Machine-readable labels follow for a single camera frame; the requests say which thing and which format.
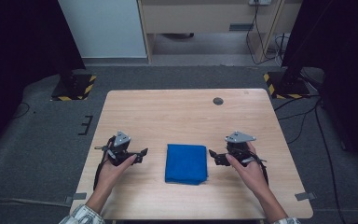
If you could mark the person's left plaid sleeve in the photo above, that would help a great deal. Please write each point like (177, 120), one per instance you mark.
(82, 216)

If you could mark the black stand base striped edge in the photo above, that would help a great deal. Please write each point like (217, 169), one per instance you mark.
(287, 87)
(74, 88)

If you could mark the blue towel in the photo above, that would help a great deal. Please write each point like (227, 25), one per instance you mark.
(186, 164)

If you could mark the light wooden desk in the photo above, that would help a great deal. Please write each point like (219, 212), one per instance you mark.
(199, 17)

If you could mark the grey tape strip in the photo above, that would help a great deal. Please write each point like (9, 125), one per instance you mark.
(76, 197)
(305, 196)

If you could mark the person's right hand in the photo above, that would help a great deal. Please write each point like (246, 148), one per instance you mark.
(251, 175)

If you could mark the dark round table grommet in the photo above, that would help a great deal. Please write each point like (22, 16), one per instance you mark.
(218, 101)

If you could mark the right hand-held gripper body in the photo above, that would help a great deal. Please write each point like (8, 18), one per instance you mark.
(239, 146)

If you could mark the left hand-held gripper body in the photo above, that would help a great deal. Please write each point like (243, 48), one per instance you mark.
(119, 149)

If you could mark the black curtain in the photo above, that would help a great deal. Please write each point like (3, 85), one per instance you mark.
(21, 46)
(341, 62)

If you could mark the white power strip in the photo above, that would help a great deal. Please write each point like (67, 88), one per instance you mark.
(260, 2)

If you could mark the person's plaid sleeve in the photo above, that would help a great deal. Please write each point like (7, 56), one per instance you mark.
(287, 221)
(82, 216)

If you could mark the person's right plaid sleeve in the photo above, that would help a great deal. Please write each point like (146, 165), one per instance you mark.
(287, 221)

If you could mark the white cabinet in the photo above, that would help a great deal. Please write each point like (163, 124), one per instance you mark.
(102, 28)

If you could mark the person's left hand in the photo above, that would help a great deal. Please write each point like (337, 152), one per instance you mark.
(112, 174)

